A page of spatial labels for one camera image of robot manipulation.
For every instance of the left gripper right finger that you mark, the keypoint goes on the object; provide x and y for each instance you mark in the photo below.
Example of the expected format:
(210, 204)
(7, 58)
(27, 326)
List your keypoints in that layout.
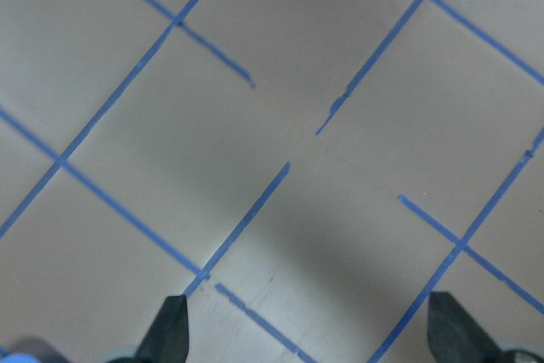
(453, 335)

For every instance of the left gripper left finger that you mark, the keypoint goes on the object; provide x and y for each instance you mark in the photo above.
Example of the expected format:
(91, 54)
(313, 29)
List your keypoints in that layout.
(167, 339)

